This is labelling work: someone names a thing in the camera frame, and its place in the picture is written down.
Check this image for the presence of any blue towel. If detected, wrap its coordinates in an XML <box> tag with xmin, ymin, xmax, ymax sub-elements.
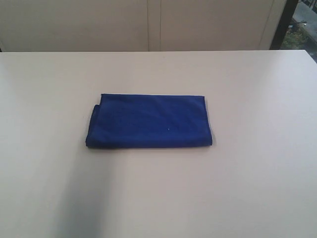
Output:
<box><xmin>85</xmin><ymin>94</ymin><xmax>212</xmax><ymax>149</ymax></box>

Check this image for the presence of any beige wall panel board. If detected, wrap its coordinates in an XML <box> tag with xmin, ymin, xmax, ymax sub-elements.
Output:
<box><xmin>0</xmin><ymin>0</ymin><xmax>286</xmax><ymax>52</ymax></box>

